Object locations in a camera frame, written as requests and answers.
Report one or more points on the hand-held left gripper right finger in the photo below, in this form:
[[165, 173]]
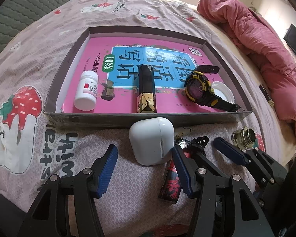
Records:
[[182, 170]]

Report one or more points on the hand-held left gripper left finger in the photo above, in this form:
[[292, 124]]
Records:
[[106, 167]]

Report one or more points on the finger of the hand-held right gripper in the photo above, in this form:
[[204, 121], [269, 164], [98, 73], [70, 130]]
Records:
[[227, 149]]

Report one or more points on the white earbuds case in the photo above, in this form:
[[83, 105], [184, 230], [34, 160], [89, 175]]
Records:
[[150, 140]]

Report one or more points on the grey cardboard box tray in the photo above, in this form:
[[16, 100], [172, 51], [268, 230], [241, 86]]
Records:
[[101, 121]]

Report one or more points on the white bottle cap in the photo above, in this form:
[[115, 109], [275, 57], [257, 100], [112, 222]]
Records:
[[223, 93]]

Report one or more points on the black and yellow digital watch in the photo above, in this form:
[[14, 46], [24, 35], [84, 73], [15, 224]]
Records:
[[196, 87]]

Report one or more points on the white pill bottle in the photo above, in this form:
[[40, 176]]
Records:
[[85, 98]]

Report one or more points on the black and gold faceted case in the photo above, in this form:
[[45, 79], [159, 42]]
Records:
[[145, 84]]

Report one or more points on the gold glass perfume bottle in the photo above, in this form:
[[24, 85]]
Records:
[[244, 138]]

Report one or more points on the pink workbook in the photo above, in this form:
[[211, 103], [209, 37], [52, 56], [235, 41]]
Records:
[[123, 103]]

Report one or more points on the black mattress label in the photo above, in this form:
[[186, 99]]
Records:
[[266, 95]]

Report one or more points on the pink quilt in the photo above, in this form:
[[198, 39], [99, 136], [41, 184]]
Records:
[[261, 42]]

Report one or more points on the pink strawberry print bed sheet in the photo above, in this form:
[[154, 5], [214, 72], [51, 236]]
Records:
[[51, 42]]

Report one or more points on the grey quilted headboard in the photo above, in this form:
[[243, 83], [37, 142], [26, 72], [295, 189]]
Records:
[[27, 9]]

